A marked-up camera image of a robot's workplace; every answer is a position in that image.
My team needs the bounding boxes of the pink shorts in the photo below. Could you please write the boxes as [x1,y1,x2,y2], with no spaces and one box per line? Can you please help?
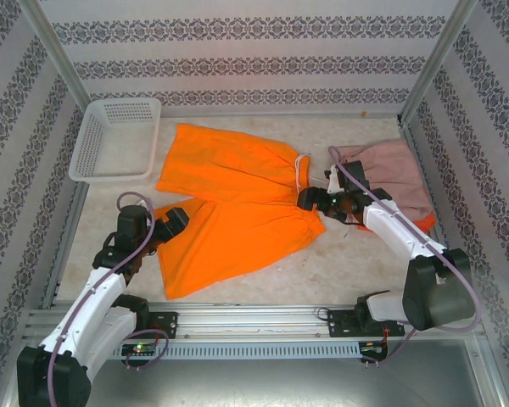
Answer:
[333,139,434,222]

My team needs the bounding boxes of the aluminium wall-foot rail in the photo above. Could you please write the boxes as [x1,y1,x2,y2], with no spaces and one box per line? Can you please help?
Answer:
[159,105,402,120]

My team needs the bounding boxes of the white plastic basket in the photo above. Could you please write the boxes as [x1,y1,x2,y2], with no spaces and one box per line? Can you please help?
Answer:
[68,98,162,184]

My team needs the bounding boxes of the steel sheet tray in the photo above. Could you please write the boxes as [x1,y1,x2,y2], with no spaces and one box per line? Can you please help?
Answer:
[6,338,508,407]

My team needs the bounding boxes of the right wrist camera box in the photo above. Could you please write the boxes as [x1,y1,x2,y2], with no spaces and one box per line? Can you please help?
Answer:
[325,164,343,192]

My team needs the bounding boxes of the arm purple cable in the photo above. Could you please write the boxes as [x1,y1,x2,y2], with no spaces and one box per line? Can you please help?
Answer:
[46,191,171,407]
[327,145,484,368]

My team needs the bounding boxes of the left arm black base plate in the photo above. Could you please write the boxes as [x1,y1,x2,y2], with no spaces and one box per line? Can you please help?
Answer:
[101,311,179,340]

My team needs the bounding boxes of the aluminium corner post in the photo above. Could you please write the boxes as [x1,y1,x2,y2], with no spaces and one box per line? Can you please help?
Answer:
[19,0,92,103]
[397,0,480,126]

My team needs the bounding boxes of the orange shorts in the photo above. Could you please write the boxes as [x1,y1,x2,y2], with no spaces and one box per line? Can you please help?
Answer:
[154,122,327,301]

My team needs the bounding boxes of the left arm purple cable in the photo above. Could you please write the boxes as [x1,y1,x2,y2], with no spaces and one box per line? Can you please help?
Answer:
[46,191,171,407]

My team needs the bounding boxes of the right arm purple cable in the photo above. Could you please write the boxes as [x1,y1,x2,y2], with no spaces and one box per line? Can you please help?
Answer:
[327,145,484,368]

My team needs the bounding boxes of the grey slotted cable duct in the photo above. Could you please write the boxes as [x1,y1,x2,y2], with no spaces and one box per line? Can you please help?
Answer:
[40,342,361,361]

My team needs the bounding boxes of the circuit board with green light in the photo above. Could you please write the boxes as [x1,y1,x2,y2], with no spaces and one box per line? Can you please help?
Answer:
[121,343,159,357]

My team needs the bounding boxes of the long aluminium mounting rail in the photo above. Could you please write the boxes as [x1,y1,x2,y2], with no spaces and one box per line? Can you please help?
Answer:
[23,301,484,340]

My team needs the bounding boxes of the red-orange shorts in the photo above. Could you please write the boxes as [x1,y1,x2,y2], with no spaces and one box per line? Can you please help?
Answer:
[358,214,437,233]

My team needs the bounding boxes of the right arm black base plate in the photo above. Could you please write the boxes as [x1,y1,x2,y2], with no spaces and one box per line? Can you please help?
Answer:
[327,308,406,339]

